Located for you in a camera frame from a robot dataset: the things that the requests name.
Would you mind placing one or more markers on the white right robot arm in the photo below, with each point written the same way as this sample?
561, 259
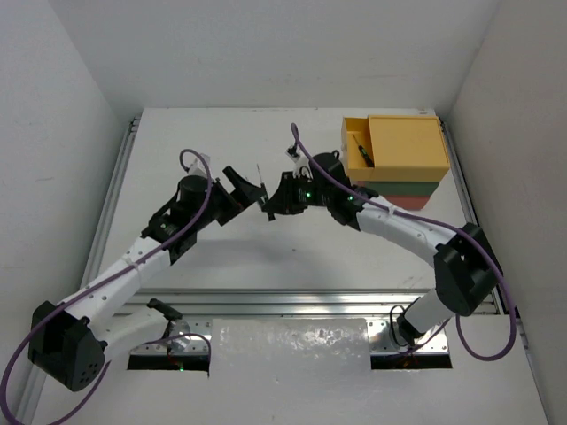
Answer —
463, 279

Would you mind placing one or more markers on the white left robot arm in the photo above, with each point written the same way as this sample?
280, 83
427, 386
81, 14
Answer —
73, 340

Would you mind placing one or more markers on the aluminium frame rail front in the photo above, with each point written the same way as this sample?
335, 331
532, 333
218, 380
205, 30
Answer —
278, 303

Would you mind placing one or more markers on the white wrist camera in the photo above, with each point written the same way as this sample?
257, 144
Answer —
197, 168
297, 157

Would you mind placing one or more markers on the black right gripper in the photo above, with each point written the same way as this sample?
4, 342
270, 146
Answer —
285, 199

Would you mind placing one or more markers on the yellow top drawer box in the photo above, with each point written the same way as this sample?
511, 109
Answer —
403, 148

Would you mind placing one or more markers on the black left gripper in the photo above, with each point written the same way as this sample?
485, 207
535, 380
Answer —
225, 197

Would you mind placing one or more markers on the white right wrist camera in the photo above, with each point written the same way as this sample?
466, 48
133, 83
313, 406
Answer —
297, 157

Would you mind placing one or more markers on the green drawer box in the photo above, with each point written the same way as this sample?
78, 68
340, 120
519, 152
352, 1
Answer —
402, 189

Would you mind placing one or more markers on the red bottom drawer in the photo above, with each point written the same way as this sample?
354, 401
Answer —
409, 203

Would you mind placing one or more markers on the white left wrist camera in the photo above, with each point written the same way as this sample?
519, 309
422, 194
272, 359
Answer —
197, 168

